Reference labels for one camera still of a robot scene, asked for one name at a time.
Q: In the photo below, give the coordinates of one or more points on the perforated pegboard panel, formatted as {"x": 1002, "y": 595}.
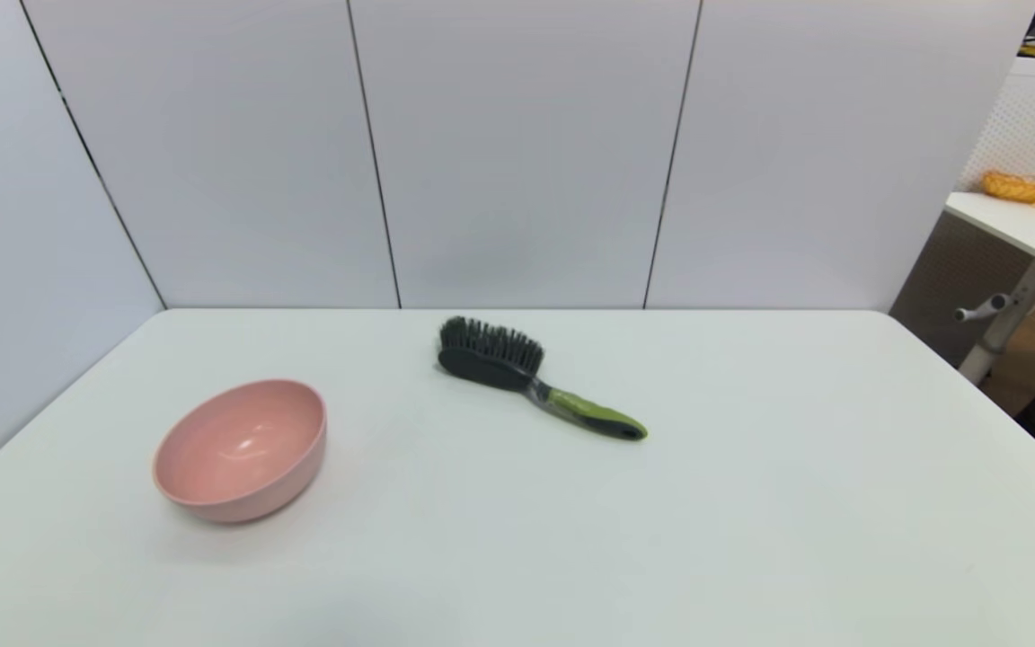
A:
{"x": 1034, "y": 117}

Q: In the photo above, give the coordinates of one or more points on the pink bowl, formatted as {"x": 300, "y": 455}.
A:
{"x": 239, "y": 458}

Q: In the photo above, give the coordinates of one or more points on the white side table top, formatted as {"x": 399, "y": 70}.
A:
{"x": 1007, "y": 223}

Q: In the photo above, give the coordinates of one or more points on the white side table leg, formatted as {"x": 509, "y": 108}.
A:
{"x": 1007, "y": 323}

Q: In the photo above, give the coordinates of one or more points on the yellow woven basket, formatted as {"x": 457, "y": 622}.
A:
{"x": 1019, "y": 187}

